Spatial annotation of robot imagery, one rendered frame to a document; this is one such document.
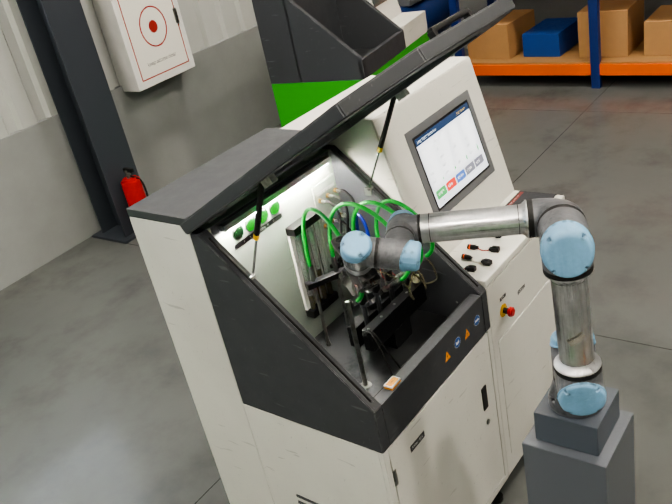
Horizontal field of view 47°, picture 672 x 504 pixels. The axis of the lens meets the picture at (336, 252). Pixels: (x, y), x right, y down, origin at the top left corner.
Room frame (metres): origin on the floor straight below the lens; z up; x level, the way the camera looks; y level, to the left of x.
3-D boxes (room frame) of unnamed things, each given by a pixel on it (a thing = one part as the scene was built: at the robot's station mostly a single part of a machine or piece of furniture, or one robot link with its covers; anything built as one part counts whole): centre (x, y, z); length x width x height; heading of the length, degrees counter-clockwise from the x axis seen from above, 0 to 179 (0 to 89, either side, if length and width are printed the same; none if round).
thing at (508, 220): (1.73, -0.37, 1.49); 0.49 x 0.11 x 0.12; 76
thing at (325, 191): (2.55, -0.02, 1.20); 0.13 x 0.03 x 0.31; 138
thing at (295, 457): (2.21, -0.03, 0.39); 0.70 x 0.58 x 0.79; 138
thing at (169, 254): (2.76, 0.05, 0.75); 1.40 x 0.28 x 1.50; 138
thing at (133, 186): (5.65, 1.40, 0.29); 0.17 x 0.15 x 0.54; 139
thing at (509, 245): (2.61, -0.63, 0.96); 0.70 x 0.22 x 0.03; 138
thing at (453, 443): (2.02, -0.24, 0.44); 0.65 x 0.02 x 0.68; 138
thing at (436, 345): (2.03, -0.23, 0.87); 0.62 x 0.04 x 0.16; 138
